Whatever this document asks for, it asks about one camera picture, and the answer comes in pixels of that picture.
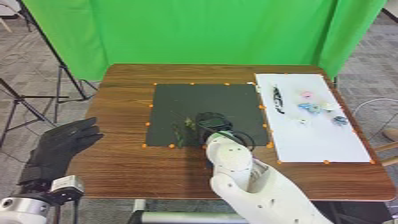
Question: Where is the dark mat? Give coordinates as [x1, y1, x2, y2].
[144, 83, 272, 148]

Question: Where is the black stand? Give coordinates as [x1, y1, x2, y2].
[16, 0, 100, 124]

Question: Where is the white flower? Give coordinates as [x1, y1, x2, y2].
[320, 102, 342, 112]

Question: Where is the green sprig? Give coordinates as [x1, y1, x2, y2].
[169, 121, 189, 146]
[171, 111, 199, 133]

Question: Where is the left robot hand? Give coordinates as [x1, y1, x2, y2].
[16, 116, 107, 187]

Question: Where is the white sheet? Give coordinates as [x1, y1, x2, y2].
[253, 72, 377, 165]

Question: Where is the blue flower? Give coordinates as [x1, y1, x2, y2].
[297, 102, 322, 114]

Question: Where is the black cable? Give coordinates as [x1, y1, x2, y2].
[198, 123, 258, 153]

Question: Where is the black tripod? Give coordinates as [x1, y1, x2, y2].
[0, 77, 72, 148]

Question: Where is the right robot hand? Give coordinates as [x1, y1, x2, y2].
[194, 111, 237, 135]

